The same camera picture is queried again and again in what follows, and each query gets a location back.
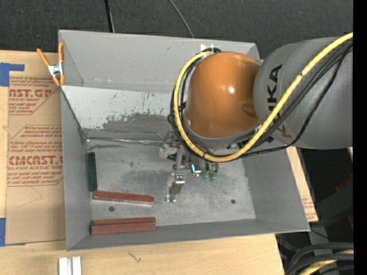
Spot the brown cardboard board red print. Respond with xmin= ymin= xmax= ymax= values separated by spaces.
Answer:
xmin=0 ymin=49 xmax=319 ymax=248

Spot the red-brown flat block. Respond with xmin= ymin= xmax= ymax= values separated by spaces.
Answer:
xmin=92 ymin=217 xmax=157 ymax=226
xmin=92 ymin=190 xmax=155 ymax=206
xmin=90 ymin=222 xmax=157 ymax=235

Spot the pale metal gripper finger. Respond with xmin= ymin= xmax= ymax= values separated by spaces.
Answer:
xmin=165 ymin=172 xmax=186 ymax=203

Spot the dark green flat block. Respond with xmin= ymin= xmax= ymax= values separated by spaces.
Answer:
xmin=87 ymin=151 xmax=98 ymax=192

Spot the grey metal bin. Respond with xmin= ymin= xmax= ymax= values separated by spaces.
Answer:
xmin=58 ymin=29 xmax=311 ymax=252

